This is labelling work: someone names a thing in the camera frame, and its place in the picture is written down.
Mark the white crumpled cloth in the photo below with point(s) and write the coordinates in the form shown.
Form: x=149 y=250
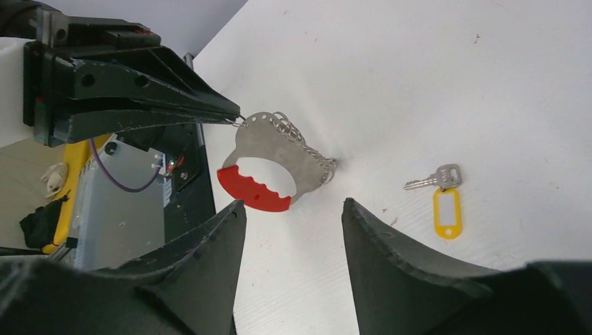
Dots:
x=54 y=178

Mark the black bag on floor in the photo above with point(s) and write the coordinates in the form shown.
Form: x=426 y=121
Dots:
x=40 y=226

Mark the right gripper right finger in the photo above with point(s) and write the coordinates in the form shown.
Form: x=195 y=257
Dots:
x=401 y=286

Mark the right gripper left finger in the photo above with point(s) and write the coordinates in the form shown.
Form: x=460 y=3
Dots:
x=187 y=286

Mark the silver key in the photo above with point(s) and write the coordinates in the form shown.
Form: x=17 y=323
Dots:
x=445 y=177

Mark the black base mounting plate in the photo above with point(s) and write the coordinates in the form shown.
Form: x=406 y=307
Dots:
x=191 y=202

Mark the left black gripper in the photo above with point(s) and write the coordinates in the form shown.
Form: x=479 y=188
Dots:
x=83 y=77

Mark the left controller board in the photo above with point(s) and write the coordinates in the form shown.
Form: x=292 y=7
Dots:
x=172 y=165

